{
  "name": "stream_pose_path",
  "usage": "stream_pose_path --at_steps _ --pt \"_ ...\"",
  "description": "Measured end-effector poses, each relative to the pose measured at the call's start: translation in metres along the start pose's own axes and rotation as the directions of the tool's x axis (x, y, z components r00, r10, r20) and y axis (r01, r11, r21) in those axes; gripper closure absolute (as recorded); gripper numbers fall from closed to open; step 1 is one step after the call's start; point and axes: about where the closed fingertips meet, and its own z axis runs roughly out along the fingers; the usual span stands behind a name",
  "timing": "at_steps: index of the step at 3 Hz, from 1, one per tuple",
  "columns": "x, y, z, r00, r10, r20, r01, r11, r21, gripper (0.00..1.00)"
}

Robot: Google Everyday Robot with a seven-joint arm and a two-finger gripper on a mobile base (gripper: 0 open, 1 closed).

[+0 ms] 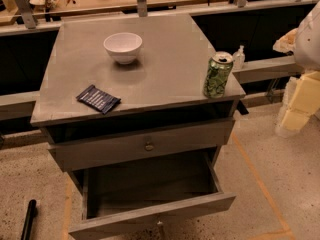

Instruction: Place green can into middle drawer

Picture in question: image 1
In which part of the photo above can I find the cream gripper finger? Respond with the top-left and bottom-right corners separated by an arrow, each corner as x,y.
275,71 -> 320,138
273,29 -> 297,53

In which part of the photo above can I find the green soda can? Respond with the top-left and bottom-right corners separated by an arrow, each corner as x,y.
203,51 -> 233,98

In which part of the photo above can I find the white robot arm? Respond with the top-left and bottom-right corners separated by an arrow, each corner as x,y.
273,2 -> 320,137

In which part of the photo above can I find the grey drawer cabinet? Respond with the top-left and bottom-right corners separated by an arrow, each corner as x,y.
29,13 -> 247,240

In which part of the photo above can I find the open grey middle drawer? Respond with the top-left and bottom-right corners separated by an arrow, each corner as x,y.
69,150 -> 235,240

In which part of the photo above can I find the closed grey upper drawer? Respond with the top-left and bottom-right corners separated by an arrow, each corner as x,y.
49,118 -> 234,171

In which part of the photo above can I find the clear sanitizer bottle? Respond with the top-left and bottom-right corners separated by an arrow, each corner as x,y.
233,45 -> 245,70

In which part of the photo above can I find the white ceramic bowl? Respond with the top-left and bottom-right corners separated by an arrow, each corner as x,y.
103,32 -> 143,65

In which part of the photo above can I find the dark blue snack packet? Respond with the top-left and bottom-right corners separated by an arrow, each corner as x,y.
76,85 -> 120,114

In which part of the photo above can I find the grey metal railing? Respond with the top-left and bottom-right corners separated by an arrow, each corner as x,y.
0,0 -> 320,122

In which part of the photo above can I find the black cylindrical pole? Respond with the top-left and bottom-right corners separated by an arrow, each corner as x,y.
20,199 -> 37,240

